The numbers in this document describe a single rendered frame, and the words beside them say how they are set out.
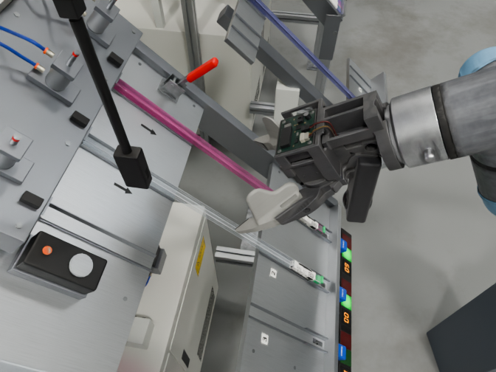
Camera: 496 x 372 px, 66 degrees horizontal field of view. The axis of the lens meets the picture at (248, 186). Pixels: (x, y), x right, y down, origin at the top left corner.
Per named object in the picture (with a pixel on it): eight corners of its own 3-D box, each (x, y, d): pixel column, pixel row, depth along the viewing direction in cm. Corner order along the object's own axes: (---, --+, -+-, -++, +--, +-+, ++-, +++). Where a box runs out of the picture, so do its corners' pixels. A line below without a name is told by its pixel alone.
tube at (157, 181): (317, 277, 73) (322, 277, 73) (317, 284, 73) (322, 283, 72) (71, 126, 48) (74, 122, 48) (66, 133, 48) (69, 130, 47)
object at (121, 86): (319, 228, 80) (325, 226, 79) (319, 234, 79) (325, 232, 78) (103, 72, 55) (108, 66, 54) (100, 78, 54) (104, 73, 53)
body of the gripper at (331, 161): (276, 112, 45) (378, 75, 39) (308, 156, 50) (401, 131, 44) (267, 162, 41) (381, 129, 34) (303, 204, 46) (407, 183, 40)
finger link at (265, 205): (213, 210, 44) (274, 158, 43) (241, 235, 47) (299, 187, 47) (221, 226, 41) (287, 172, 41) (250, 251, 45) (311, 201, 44)
